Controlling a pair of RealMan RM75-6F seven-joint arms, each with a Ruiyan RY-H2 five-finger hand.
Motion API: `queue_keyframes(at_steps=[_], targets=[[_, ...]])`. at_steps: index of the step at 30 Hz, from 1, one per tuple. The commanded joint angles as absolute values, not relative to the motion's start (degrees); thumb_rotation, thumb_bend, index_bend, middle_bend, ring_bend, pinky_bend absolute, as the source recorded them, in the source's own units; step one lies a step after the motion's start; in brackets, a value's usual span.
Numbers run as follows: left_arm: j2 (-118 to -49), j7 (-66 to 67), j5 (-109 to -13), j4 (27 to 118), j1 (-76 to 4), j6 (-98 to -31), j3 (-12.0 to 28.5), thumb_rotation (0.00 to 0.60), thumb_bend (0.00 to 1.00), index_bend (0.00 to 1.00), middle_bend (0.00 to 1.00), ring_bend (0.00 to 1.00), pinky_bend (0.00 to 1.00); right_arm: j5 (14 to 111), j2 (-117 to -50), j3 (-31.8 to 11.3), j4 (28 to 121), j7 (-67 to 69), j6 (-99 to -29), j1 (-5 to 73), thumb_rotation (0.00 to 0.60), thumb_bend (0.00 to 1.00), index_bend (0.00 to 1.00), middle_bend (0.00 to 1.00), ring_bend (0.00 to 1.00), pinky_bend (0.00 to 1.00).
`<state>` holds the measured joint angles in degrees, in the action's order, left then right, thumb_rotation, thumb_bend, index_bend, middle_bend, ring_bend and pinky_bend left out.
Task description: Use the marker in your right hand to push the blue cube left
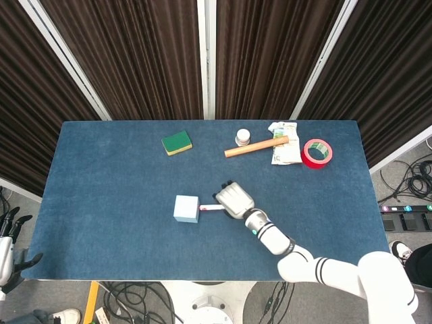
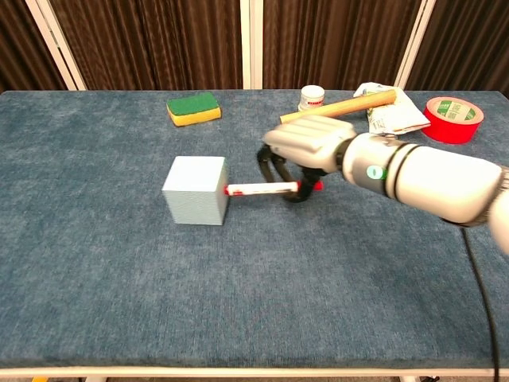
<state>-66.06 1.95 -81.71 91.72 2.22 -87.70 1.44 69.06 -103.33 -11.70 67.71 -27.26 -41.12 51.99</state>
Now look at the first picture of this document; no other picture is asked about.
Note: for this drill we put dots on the small white jar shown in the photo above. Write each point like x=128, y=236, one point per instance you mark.
x=242, y=136

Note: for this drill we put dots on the white green snack packet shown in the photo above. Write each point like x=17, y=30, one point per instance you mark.
x=287, y=155

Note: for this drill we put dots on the pink white small tube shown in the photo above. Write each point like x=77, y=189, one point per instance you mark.
x=211, y=207

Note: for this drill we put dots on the green yellow scrub sponge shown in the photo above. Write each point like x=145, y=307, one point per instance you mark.
x=176, y=141

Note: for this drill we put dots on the yellow bar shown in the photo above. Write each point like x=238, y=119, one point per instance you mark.
x=90, y=303

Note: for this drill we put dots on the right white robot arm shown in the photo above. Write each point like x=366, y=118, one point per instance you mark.
x=273, y=238

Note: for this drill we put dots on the white partition frame rail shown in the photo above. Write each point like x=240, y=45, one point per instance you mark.
x=20, y=191
x=401, y=150

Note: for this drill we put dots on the light blue foam cube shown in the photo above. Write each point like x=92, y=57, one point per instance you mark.
x=185, y=209

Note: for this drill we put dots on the blue fabric table cover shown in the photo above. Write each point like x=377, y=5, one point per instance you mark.
x=118, y=209

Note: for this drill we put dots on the white partition frame post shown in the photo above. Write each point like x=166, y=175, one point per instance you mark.
x=324, y=57
x=206, y=57
x=67, y=60

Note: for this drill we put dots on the black foot pedal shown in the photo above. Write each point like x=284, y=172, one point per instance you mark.
x=389, y=222
x=408, y=221
x=426, y=221

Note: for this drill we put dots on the dark trouser leg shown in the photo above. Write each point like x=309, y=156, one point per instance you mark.
x=420, y=266

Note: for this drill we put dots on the brown curtain panel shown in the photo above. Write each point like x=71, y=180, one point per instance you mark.
x=270, y=57
x=27, y=101
x=388, y=74
x=135, y=57

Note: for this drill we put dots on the black button strip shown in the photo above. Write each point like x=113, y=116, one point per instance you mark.
x=405, y=208

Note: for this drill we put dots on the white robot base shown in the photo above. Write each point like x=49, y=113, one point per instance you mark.
x=209, y=303

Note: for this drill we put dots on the white black shoe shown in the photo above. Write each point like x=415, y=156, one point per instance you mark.
x=401, y=251

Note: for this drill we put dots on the red tape roll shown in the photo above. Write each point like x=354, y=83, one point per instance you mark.
x=305, y=159

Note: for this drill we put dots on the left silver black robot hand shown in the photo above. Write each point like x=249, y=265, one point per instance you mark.
x=6, y=249

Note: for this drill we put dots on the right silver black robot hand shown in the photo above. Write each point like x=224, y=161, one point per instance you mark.
x=234, y=199

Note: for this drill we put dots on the wooden rod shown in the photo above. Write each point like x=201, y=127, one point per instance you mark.
x=253, y=147

